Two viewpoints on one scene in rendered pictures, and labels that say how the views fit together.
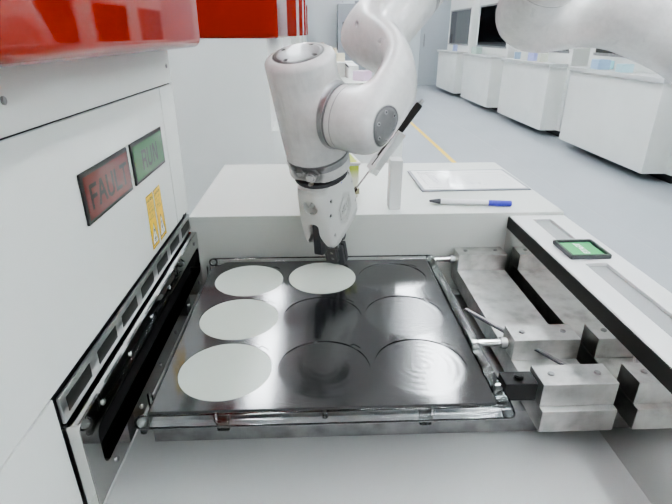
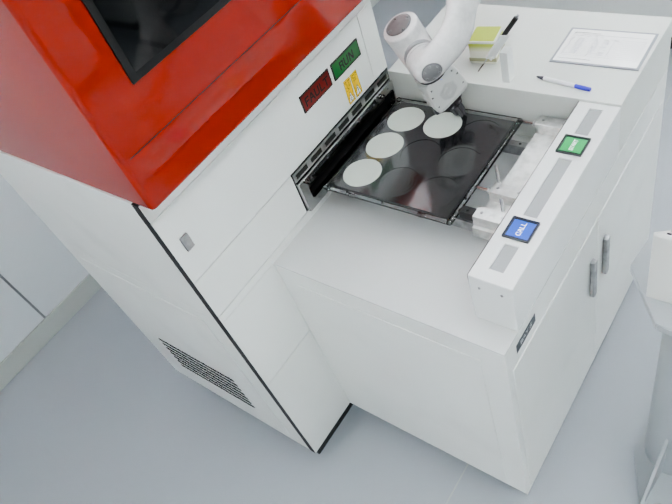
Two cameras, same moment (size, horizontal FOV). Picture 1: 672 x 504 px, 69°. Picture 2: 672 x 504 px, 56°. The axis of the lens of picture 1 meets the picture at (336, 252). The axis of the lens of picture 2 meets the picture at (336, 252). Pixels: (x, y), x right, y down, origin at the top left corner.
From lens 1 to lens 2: 113 cm
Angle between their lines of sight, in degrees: 49
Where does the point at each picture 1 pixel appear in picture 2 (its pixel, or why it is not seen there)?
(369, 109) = (419, 66)
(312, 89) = (400, 48)
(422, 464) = (427, 233)
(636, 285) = (561, 179)
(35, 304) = (282, 148)
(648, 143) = not seen: outside the picture
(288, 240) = not seen: hidden behind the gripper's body
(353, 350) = (417, 176)
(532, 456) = (474, 245)
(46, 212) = (285, 117)
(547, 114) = not seen: outside the picture
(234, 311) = (385, 140)
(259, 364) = (375, 173)
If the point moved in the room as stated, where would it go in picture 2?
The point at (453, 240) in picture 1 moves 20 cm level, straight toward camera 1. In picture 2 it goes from (542, 110) to (484, 156)
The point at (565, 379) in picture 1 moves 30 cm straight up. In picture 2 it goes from (484, 216) to (466, 105)
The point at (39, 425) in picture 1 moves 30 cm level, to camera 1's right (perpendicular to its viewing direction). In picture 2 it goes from (286, 183) to (385, 217)
